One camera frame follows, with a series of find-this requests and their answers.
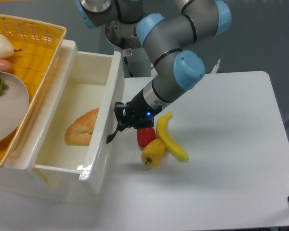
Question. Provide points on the white drawer cabinet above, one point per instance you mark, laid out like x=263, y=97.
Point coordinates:
x=21, y=156

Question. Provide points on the white pear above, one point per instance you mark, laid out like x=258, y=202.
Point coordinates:
x=6, y=48

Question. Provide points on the grey plate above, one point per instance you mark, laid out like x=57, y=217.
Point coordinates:
x=14, y=103

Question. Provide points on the yellow bell pepper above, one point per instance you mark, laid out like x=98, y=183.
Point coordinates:
x=153, y=153

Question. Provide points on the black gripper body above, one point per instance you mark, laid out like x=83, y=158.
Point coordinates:
x=140, y=109

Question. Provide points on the pink egg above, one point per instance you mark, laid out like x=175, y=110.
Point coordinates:
x=6, y=66

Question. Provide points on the croissant bread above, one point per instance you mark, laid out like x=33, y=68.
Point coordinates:
x=80, y=132

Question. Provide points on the yellow banana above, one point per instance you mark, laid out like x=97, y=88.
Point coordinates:
x=172, y=146

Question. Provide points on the black top drawer handle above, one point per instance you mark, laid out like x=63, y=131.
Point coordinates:
x=110, y=137

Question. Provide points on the white top drawer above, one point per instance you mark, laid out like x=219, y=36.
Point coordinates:
x=95, y=81

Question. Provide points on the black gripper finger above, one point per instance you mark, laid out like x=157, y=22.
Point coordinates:
x=122, y=113
x=144, y=123

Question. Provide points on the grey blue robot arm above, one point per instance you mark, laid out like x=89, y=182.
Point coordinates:
x=165, y=43

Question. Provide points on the red bell pepper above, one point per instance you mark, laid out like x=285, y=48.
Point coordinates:
x=145, y=136

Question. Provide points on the yellow wicker basket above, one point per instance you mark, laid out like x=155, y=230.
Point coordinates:
x=37, y=43

